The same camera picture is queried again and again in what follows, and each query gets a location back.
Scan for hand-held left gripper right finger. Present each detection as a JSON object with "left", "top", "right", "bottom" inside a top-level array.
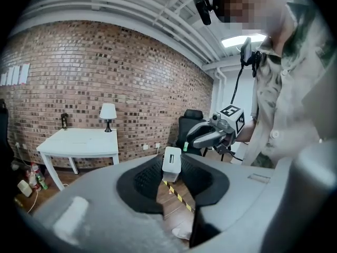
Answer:
[{"left": 180, "top": 153, "right": 230, "bottom": 208}]

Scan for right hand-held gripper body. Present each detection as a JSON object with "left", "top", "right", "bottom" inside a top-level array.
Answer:
[{"left": 187, "top": 104, "right": 245, "bottom": 149}]

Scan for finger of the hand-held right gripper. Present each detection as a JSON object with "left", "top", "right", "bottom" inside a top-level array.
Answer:
[{"left": 194, "top": 126, "right": 226, "bottom": 142}]

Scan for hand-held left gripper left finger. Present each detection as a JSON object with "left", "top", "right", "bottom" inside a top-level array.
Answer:
[{"left": 116, "top": 155, "right": 164, "bottom": 215}]

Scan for small white box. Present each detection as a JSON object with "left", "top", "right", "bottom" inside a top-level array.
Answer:
[{"left": 161, "top": 146, "right": 183, "bottom": 183}]

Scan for person's right forearm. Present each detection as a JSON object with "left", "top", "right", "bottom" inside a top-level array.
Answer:
[{"left": 235, "top": 119, "right": 258, "bottom": 144}]

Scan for black office chair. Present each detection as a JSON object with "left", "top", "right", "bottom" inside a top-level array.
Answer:
[{"left": 174, "top": 109, "right": 212, "bottom": 157}]

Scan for yellow black floor tape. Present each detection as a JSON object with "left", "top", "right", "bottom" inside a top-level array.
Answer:
[{"left": 162, "top": 180, "right": 196, "bottom": 212}]

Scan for person's left white shoe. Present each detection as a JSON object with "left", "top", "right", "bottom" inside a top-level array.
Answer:
[{"left": 171, "top": 226, "right": 193, "bottom": 241}]

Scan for person's green white patterned shirt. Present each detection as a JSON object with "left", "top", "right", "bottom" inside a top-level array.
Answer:
[{"left": 242, "top": 0, "right": 337, "bottom": 169}]

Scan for white table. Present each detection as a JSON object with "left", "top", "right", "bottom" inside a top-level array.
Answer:
[{"left": 36, "top": 127, "right": 120, "bottom": 192}]

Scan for white ceiling light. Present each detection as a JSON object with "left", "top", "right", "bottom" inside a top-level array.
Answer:
[{"left": 220, "top": 33, "right": 267, "bottom": 48}]

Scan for white shade table lamp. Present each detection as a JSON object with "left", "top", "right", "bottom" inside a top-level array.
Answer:
[{"left": 98, "top": 103, "right": 117, "bottom": 133}]

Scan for white bottle red label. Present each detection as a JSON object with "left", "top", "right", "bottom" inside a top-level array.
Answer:
[{"left": 27, "top": 163, "right": 38, "bottom": 187}]

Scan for person's head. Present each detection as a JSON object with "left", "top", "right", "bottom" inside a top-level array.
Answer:
[{"left": 217, "top": 0, "right": 295, "bottom": 58}]

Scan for white plastic jug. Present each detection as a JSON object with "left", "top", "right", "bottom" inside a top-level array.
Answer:
[{"left": 16, "top": 180, "right": 33, "bottom": 198}]

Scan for white ceiling pipes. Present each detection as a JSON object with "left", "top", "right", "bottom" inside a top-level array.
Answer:
[{"left": 15, "top": 0, "right": 230, "bottom": 66}]

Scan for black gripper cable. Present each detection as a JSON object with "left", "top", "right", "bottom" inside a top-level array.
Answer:
[{"left": 223, "top": 145, "right": 245, "bottom": 161}]

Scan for black chest camera mount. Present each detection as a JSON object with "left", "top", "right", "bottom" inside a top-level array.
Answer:
[{"left": 240, "top": 36, "right": 262, "bottom": 78}]

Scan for long white floor cable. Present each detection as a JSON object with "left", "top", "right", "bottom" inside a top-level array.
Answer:
[{"left": 26, "top": 183, "right": 70, "bottom": 214}]

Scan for black head-worn camera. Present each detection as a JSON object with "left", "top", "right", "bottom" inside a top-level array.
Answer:
[{"left": 193, "top": 0, "right": 230, "bottom": 26}]

